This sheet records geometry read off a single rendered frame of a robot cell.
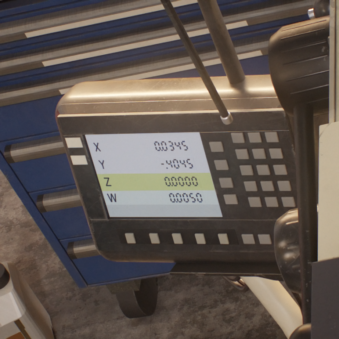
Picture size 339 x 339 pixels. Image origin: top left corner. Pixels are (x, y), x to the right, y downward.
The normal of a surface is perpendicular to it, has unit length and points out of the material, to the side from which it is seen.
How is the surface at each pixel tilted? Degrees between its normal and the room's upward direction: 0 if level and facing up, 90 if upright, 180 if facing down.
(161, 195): 71
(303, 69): 49
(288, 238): 20
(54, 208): 90
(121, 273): 90
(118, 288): 90
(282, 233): 27
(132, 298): 62
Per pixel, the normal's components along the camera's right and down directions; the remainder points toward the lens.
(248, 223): -0.40, 0.50
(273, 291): 0.14, -0.05
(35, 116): -0.11, 0.75
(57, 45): -0.36, -0.65
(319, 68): -0.29, 0.12
